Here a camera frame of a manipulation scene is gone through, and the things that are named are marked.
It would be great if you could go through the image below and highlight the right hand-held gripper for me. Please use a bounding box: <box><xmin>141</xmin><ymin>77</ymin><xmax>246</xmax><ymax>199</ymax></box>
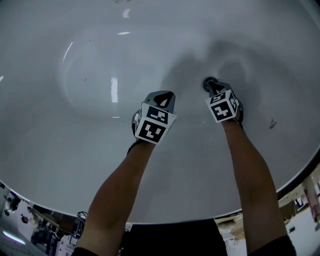
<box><xmin>204</xmin><ymin>81</ymin><xmax>244</xmax><ymax>124</ymax></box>

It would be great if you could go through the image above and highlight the metal bathtub drain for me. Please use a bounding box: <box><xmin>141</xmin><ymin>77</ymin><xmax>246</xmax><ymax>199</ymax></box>
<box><xmin>201</xmin><ymin>76</ymin><xmax>218</xmax><ymax>92</ymax></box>

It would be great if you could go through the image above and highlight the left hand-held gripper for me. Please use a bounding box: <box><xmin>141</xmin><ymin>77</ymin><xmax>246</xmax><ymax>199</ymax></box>
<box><xmin>131</xmin><ymin>90</ymin><xmax>178</xmax><ymax>146</ymax></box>

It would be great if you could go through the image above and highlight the white bathtub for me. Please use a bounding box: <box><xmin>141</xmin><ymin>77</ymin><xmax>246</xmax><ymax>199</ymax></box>
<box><xmin>0</xmin><ymin>0</ymin><xmax>320</xmax><ymax>225</ymax></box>

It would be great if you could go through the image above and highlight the person's black clothing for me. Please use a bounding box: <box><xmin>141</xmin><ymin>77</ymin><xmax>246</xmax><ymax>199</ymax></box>
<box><xmin>72</xmin><ymin>218</ymin><xmax>298</xmax><ymax>256</ymax></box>

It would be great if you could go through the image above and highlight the person's left forearm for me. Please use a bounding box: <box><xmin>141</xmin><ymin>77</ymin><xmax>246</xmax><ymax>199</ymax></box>
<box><xmin>76</xmin><ymin>141</ymin><xmax>157</xmax><ymax>253</ymax></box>

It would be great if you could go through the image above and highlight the person's right forearm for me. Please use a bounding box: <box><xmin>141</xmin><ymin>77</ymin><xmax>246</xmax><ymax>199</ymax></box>
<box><xmin>221</xmin><ymin>119</ymin><xmax>288</xmax><ymax>256</ymax></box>

